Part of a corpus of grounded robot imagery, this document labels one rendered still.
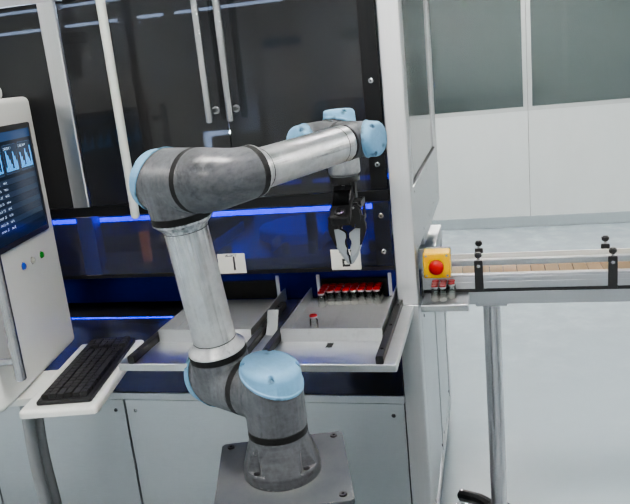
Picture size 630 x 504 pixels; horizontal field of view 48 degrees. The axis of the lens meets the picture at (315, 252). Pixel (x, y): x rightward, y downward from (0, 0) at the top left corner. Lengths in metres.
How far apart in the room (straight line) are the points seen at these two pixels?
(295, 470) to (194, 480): 1.10
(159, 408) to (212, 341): 1.00
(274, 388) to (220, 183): 0.39
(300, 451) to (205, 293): 0.35
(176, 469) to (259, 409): 1.15
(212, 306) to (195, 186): 0.27
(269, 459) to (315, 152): 0.58
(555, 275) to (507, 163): 4.50
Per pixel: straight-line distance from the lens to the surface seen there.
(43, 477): 2.40
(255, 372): 1.34
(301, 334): 1.82
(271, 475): 1.39
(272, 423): 1.36
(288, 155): 1.31
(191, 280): 1.35
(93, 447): 2.57
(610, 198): 6.70
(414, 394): 2.12
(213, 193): 1.22
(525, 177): 6.59
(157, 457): 2.48
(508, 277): 2.09
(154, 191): 1.29
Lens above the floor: 1.54
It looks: 14 degrees down
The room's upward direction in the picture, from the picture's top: 6 degrees counter-clockwise
